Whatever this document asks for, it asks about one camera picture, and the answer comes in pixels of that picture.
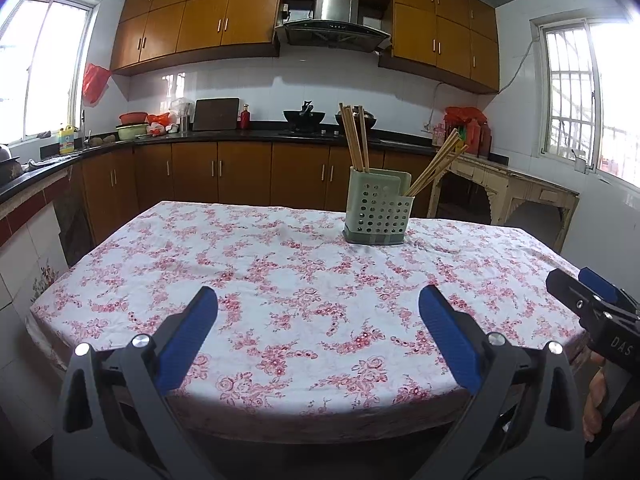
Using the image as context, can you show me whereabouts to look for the worn white wooden table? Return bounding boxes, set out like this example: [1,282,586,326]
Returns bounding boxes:
[427,152,581,256]

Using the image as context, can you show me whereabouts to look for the black gas stove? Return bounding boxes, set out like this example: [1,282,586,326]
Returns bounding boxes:
[278,129,386,141]

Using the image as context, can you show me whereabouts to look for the wooden upper cabinets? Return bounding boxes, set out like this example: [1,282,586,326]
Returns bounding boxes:
[110,0,501,95]

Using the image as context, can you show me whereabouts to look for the hanging red plastic bag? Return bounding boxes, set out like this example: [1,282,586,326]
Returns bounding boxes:
[81,63,111,107]

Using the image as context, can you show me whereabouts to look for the person's right hand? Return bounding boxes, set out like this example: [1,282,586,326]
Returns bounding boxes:
[581,349,610,443]

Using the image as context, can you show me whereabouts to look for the green basin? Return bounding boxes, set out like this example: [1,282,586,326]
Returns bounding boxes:
[116,123,151,142]

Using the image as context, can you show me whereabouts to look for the barred glass window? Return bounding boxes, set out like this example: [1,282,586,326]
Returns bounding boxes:
[530,17,640,178]

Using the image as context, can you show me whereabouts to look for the wooden cabinets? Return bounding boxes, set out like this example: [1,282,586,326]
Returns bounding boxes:
[110,0,501,95]
[70,141,436,246]

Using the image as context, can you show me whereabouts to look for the pink floral tablecloth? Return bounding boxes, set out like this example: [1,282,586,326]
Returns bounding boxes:
[27,201,601,431]

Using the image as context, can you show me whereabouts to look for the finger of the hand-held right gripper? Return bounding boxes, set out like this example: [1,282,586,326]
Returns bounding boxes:
[578,267,640,311]
[545,268,608,322]

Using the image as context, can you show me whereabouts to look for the steel range hood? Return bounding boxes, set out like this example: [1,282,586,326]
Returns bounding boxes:
[274,0,392,53]

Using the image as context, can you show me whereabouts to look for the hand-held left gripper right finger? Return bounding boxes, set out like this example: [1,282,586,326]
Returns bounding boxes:
[415,284,587,480]

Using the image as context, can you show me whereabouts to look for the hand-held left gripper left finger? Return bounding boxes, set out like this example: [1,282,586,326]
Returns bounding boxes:
[50,285,226,480]

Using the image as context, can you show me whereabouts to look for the steel pot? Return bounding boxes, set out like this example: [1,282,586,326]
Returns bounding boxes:
[0,144,23,186]

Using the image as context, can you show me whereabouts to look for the sliding glass window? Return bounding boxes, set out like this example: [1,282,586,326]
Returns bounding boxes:
[0,0,101,148]

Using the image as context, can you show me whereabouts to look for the wrinkled red plastic bag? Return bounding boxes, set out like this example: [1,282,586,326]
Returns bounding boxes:
[444,106,488,126]

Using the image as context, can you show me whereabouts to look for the white wall cable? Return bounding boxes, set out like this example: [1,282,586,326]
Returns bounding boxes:
[422,40,538,128]

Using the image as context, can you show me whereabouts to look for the dark cutting board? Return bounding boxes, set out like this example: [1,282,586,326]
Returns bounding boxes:
[192,97,241,132]

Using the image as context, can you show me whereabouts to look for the green perforated utensil holder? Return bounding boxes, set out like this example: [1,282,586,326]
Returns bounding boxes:
[343,166,413,246]

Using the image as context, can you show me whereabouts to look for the wooden lower cabinets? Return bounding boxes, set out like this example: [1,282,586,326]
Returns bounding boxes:
[70,141,436,246]

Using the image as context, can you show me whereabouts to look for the black kitchen countertop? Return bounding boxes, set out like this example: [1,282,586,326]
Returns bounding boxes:
[0,127,438,206]

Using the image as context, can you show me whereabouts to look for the lidded cooking pot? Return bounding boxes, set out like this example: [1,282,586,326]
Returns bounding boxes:
[334,109,378,131]

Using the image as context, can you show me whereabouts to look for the black wok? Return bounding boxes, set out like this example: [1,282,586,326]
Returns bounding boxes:
[283,101,327,133]

